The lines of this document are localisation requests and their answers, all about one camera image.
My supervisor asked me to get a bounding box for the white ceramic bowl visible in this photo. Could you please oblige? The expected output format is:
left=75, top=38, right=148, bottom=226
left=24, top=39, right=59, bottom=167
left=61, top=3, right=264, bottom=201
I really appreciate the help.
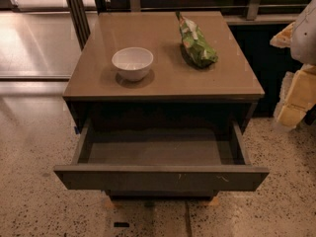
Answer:
left=112, top=47, right=153, bottom=82

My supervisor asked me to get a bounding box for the green chip bag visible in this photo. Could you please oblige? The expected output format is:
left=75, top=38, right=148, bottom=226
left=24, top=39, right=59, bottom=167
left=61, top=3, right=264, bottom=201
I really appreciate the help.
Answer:
left=176, top=11, right=218, bottom=68

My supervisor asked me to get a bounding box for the black tape floor marker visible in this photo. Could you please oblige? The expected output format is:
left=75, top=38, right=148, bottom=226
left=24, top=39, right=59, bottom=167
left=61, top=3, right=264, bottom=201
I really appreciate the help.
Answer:
left=114, top=222, right=129, bottom=228

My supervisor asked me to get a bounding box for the grey bottom drawer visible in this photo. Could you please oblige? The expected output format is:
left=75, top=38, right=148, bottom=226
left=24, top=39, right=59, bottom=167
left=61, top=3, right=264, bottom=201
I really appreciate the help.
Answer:
left=106, top=191, right=217, bottom=200

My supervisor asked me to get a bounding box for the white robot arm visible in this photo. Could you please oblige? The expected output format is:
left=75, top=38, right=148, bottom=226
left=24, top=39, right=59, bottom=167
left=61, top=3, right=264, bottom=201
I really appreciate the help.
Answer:
left=270, top=0, right=316, bottom=130

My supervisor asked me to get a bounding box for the grey drawer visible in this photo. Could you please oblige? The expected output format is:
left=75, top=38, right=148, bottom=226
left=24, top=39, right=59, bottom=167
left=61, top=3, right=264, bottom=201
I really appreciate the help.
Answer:
left=54, top=122, right=269, bottom=192
left=106, top=191, right=217, bottom=200

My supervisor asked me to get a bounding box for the grey top drawer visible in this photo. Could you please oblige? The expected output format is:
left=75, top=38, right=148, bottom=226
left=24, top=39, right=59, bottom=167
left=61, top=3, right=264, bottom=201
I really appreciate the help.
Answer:
left=54, top=122, right=269, bottom=192

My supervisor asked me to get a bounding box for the brown drawer cabinet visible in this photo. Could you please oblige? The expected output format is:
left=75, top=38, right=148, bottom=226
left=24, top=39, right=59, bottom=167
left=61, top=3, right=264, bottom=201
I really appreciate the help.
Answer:
left=63, top=12, right=264, bottom=135

